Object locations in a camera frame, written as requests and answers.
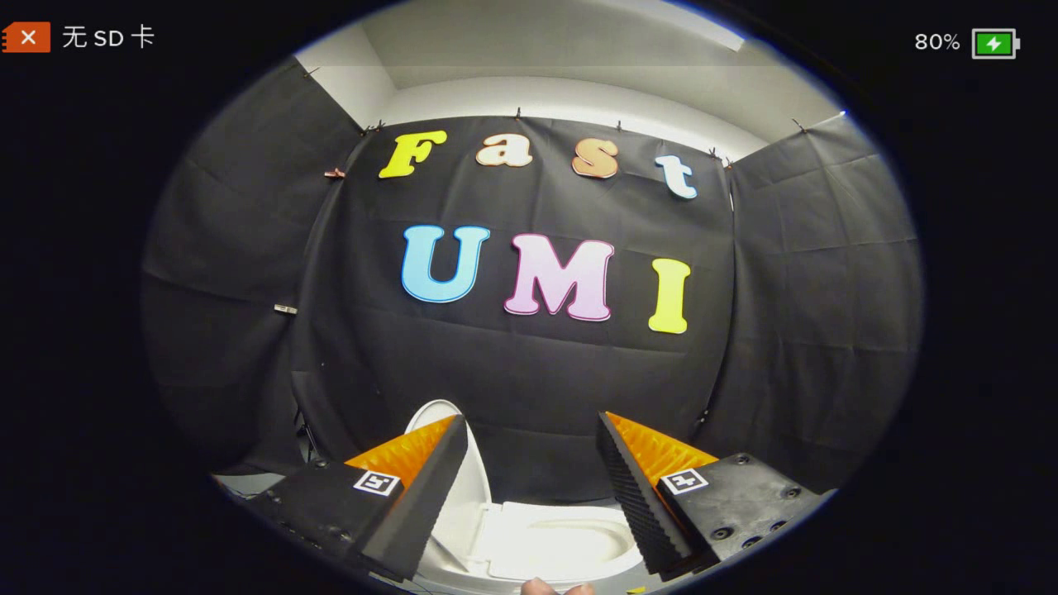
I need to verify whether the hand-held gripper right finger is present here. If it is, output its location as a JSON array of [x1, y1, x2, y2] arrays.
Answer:
[[596, 412, 834, 578]]

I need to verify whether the black backdrop cloth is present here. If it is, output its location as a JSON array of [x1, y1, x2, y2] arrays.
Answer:
[[141, 56, 925, 505]]

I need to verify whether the white toilet lid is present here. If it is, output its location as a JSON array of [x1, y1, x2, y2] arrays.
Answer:
[[404, 400, 494, 531]]

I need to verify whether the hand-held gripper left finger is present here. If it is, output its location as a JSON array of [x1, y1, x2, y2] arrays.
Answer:
[[246, 415, 470, 583]]

